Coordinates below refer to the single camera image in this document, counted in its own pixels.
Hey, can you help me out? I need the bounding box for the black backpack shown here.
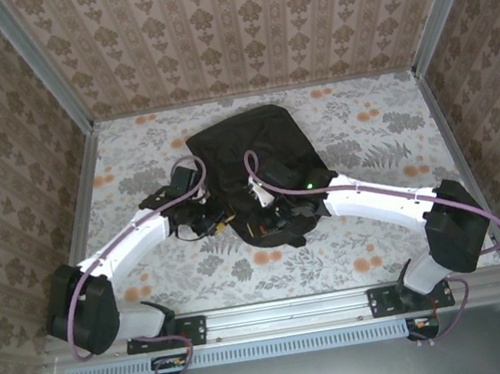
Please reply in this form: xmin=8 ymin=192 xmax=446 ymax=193
xmin=182 ymin=95 xmax=349 ymax=263

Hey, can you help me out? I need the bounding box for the floral table cover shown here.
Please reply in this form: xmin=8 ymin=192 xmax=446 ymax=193
xmin=46 ymin=60 xmax=500 ymax=330

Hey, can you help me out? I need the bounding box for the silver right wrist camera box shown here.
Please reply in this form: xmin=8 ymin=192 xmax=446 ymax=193
xmin=249 ymin=179 xmax=278 ymax=210

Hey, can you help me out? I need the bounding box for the aluminium front rail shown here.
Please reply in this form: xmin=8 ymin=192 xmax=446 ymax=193
xmin=40 ymin=265 xmax=500 ymax=369

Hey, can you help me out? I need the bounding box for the aluminium side rail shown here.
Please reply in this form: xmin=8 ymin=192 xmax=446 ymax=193
xmin=29 ymin=122 xmax=128 ymax=333
xmin=413 ymin=61 xmax=500 ymax=273

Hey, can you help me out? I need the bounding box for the grey slotted cable duct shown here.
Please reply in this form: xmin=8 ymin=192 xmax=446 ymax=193
xmin=62 ymin=316 xmax=412 ymax=374

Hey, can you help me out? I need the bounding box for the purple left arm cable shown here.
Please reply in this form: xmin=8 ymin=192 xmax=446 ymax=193
xmin=43 ymin=154 xmax=237 ymax=374

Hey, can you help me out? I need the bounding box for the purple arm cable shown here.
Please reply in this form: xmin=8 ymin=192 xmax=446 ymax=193
xmin=243 ymin=113 xmax=500 ymax=366
xmin=43 ymin=154 xmax=237 ymax=374

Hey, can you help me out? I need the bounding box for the black cable connector socket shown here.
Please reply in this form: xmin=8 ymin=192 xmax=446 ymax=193
xmin=404 ymin=314 xmax=443 ymax=343
xmin=151 ymin=354 xmax=192 ymax=374

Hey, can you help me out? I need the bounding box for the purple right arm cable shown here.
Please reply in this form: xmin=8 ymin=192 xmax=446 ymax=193
xmin=243 ymin=113 xmax=500 ymax=366

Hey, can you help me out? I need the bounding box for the aluminium frame post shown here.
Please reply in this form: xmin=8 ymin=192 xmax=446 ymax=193
xmin=0 ymin=0 xmax=97 ymax=146
xmin=400 ymin=0 xmax=500 ymax=79

